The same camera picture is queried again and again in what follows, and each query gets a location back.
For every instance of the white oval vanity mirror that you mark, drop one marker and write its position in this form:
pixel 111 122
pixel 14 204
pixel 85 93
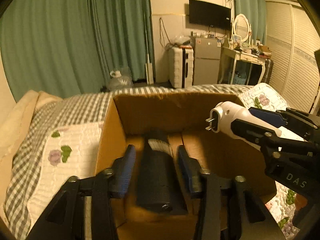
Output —
pixel 241 29

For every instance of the green curtain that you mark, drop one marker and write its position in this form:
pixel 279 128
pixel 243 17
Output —
pixel 69 47
pixel 255 12

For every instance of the brown cardboard box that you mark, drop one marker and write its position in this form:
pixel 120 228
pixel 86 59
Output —
pixel 183 117

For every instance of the white electric screwdriver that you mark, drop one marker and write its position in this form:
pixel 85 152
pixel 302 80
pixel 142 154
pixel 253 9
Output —
pixel 225 112

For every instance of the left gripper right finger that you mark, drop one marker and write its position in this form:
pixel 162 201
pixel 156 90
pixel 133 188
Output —
pixel 229 209

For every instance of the white dressing table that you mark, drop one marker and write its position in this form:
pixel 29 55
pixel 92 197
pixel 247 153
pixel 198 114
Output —
pixel 239 56

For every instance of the black cylindrical device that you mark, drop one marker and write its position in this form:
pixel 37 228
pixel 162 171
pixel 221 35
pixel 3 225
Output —
pixel 158 189

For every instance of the white suitcase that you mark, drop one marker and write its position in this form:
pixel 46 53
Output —
pixel 181 64

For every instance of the person's right hand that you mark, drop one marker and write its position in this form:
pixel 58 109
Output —
pixel 300 202

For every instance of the clear water jug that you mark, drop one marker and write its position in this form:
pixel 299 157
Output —
pixel 120 78

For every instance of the white floral quilt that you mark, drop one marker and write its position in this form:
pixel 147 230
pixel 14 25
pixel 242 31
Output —
pixel 71 149

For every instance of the silver mini fridge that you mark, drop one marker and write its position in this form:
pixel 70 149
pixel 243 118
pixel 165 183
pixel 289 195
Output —
pixel 206 61

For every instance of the green curtain right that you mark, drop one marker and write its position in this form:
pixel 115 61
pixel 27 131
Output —
pixel 255 12

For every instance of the green curtain left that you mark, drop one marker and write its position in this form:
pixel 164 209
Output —
pixel 69 47

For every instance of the black wall television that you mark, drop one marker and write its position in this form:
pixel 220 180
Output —
pixel 209 14

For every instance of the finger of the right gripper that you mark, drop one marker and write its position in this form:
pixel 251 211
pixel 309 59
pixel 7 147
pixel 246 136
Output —
pixel 303 124
pixel 264 137

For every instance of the beige pillow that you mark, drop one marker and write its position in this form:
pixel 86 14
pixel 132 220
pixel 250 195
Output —
pixel 15 129

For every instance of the grey checkered bedsheet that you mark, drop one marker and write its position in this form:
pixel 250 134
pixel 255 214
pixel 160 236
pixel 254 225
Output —
pixel 27 160

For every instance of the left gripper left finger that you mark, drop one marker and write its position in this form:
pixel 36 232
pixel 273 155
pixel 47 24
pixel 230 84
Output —
pixel 64 217

